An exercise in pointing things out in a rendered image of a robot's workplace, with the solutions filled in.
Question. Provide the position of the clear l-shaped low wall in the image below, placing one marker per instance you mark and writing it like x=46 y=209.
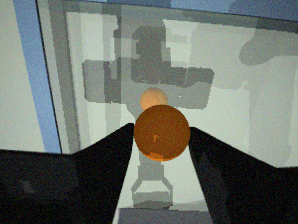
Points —
x=56 y=36

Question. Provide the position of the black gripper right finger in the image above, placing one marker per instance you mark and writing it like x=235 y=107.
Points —
x=239 y=188

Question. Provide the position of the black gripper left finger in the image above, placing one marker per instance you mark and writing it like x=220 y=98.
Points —
x=88 y=182

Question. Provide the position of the translucent orange ball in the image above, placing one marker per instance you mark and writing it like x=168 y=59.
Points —
x=153 y=96

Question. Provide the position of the brown ball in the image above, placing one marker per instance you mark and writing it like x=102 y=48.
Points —
x=161 y=133

